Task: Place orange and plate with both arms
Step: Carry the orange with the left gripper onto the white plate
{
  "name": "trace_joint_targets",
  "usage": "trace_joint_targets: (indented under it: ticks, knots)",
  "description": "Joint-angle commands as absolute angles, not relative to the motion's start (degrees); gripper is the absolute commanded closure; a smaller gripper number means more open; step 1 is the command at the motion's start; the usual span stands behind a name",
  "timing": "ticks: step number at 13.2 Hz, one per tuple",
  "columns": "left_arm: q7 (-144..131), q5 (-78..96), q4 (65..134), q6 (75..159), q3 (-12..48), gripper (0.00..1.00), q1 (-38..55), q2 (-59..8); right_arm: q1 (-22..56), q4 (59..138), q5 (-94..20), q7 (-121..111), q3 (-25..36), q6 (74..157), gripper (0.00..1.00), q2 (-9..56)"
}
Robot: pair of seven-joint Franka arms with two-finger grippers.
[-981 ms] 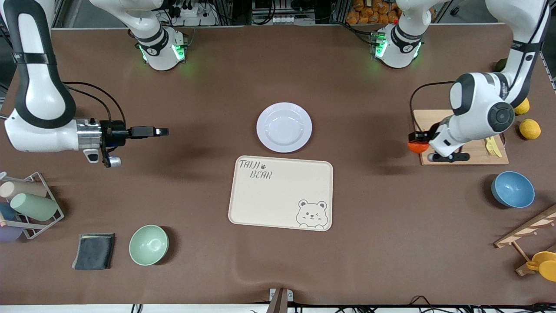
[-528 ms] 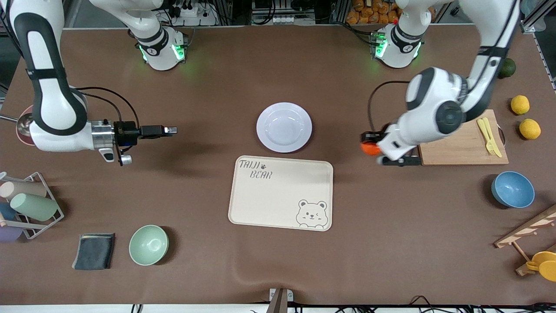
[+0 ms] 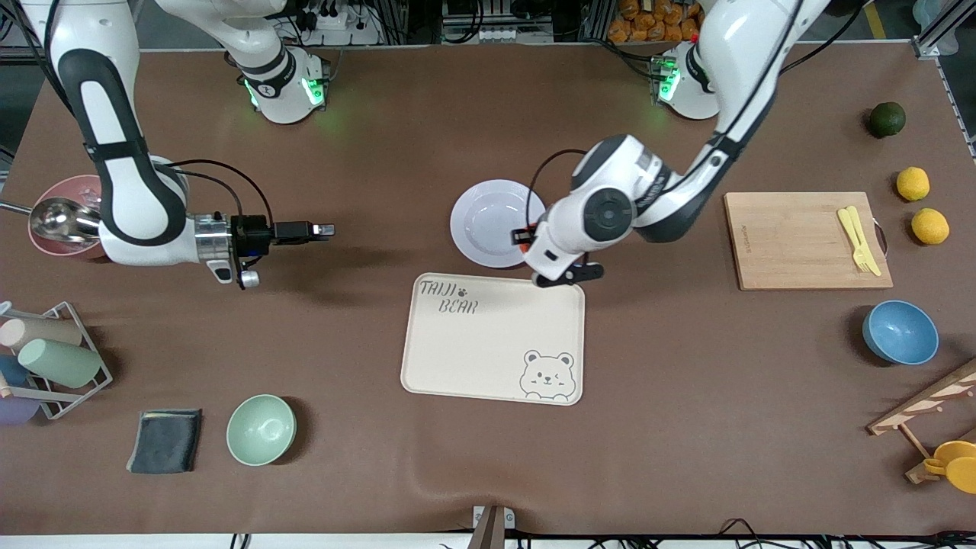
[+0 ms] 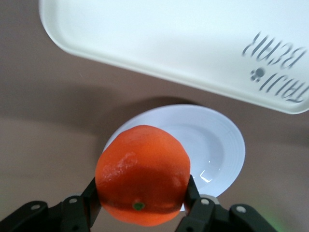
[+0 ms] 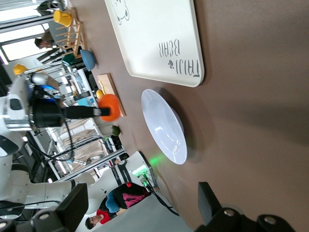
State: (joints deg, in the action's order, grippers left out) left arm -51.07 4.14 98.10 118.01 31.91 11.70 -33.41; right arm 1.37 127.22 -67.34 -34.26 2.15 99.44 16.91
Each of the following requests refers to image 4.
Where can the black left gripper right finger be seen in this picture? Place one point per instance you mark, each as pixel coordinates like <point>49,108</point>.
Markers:
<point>200,212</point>

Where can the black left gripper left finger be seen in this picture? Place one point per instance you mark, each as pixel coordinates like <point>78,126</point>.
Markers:
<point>84,205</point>

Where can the pale lavender round plate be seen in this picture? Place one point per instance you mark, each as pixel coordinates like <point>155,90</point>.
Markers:
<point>207,145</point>

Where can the orange mandarin fruit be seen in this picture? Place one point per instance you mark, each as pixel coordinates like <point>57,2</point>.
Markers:
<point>142,169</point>

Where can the cream bear print tray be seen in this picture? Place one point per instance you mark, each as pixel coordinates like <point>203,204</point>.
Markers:
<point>157,31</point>

